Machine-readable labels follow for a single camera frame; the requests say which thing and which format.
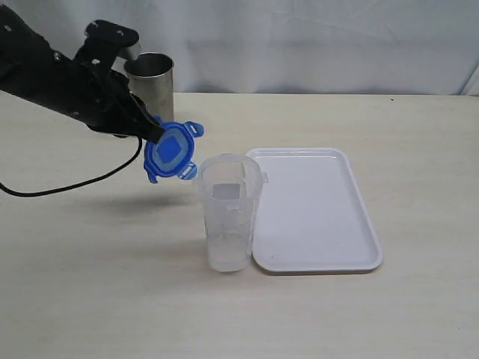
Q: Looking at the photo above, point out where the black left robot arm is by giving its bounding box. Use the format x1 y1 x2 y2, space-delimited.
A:
1 4 164 143

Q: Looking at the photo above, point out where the white backdrop curtain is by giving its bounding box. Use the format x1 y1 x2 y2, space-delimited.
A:
8 0 478 96

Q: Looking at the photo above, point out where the white plastic tray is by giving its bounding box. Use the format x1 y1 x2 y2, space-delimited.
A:
247 147 383 274

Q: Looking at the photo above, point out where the stainless steel cup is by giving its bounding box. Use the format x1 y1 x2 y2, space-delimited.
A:
123 52 174 122

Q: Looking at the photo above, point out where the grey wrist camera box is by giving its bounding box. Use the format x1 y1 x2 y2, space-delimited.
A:
117 41 141 61

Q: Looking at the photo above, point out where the blue plastic lid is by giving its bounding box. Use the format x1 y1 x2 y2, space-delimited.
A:
144 116 204 184

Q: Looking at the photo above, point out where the clear plastic tall container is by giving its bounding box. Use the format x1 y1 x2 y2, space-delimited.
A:
195 154 265 273

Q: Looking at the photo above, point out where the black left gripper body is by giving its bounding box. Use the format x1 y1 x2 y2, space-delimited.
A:
52 19 139 136

